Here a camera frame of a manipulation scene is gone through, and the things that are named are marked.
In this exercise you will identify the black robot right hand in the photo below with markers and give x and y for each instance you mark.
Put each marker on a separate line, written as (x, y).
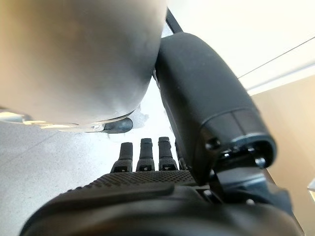
(172, 209)

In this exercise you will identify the stainless steel fridge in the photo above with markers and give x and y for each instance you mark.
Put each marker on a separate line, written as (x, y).
(290, 123)

